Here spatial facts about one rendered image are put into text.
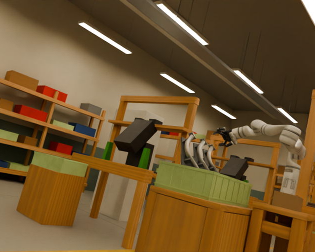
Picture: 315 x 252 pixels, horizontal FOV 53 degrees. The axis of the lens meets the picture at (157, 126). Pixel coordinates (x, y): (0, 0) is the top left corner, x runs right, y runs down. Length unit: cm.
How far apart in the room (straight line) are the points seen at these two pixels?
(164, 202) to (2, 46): 651
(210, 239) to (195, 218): 14
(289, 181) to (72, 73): 723
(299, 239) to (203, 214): 58
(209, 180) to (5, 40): 673
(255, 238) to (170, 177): 64
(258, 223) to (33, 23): 721
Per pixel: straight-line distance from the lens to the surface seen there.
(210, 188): 191
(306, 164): 305
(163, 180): 209
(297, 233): 211
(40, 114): 768
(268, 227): 216
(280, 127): 195
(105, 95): 937
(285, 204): 220
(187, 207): 193
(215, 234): 185
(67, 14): 891
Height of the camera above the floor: 86
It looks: 9 degrees up
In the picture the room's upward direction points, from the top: 14 degrees clockwise
